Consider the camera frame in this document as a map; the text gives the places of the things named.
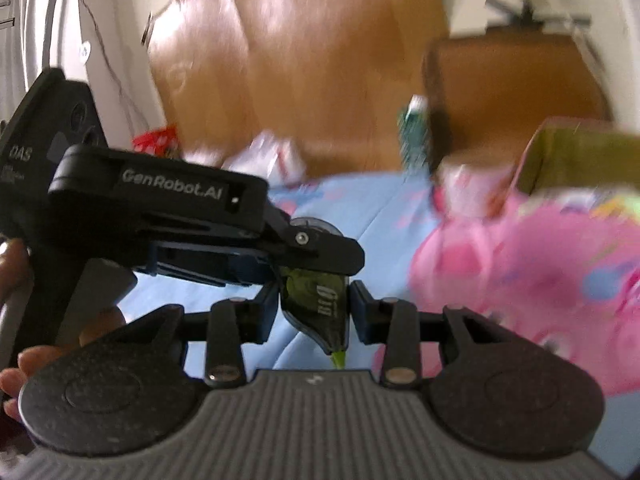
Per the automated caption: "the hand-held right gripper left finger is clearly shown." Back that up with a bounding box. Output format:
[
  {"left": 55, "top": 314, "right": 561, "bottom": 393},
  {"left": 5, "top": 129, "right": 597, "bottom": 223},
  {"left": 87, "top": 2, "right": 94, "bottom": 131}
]
[{"left": 127, "top": 284, "right": 279, "bottom": 387}]

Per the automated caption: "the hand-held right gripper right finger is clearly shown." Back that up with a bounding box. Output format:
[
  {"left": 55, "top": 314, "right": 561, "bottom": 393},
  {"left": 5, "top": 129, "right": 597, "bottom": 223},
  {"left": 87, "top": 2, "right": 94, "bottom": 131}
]
[{"left": 350, "top": 280, "right": 503, "bottom": 389}]

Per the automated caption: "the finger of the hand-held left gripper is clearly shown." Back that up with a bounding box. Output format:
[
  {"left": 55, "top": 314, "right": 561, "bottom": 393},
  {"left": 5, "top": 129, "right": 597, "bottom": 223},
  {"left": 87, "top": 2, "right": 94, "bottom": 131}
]
[
  {"left": 260, "top": 200, "right": 366, "bottom": 276},
  {"left": 147, "top": 241, "right": 278, "bottom": 288}
]

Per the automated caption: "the person's left hand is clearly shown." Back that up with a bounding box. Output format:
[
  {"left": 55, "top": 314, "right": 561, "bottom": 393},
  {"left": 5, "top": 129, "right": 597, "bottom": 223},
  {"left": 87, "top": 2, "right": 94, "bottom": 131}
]
[{"left": 0, "top": 239, "right": 126, "bottom": 420}]

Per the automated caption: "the printed cartoon blanket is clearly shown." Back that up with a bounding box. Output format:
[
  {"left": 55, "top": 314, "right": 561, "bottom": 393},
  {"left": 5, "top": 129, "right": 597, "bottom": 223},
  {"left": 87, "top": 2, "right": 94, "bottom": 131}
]
[{"left": 117, "top": 172, "right": 633, "bottom": 466}]

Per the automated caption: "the red snack box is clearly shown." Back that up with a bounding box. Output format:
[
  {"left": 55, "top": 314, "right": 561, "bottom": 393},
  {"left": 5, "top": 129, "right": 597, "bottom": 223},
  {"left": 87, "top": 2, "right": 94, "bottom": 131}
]
[{"left": 131, "top": 124, "right": 182, "bottom": 158}]

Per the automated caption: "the clear bag of tissue packs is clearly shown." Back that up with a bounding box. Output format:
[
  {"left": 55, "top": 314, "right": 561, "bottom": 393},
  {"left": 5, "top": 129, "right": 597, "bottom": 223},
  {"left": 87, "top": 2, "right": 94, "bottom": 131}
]
[{"left": 222, "top": 130, "right": 307, "bottom": 186}]

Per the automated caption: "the green patterned carton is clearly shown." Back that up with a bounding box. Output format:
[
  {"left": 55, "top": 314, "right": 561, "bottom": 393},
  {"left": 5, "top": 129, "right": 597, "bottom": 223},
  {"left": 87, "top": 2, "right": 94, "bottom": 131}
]
[{"left": 397, "top": 95, "right": 433, "bottom": 173}]

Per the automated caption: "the pink box with gold inside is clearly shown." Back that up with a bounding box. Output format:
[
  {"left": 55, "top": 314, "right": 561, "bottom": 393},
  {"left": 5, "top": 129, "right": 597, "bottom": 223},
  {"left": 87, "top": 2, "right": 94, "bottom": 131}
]
[{"left": 410, "top": 117, "right": 640, "bottom": 396}]

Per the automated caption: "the tin can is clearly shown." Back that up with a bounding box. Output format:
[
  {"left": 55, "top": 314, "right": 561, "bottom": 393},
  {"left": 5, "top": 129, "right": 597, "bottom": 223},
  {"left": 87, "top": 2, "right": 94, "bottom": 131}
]
[{"left": 435, "top": 160, "right": 518, "bottom": 218}]

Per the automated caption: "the white cabinet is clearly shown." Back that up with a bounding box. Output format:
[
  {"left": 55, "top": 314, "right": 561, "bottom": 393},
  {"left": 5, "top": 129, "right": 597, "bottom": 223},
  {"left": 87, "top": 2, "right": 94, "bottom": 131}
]
[{"left": 0, "top": 0, "right": 86, "bottom": 126}]

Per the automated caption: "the wood pattern board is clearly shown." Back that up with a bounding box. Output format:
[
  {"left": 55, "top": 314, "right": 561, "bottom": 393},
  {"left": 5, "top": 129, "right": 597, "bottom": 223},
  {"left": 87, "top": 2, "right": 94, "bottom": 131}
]
[{"left": 142, "top": 0, "right": 453, "bottom": 181}]

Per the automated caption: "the thin black cable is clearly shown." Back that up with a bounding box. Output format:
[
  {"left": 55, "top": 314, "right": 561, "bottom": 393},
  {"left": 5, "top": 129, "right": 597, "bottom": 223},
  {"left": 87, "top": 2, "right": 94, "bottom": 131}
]
[{"left": 80, "top": 0, "right": 168, "bottom": 131}]

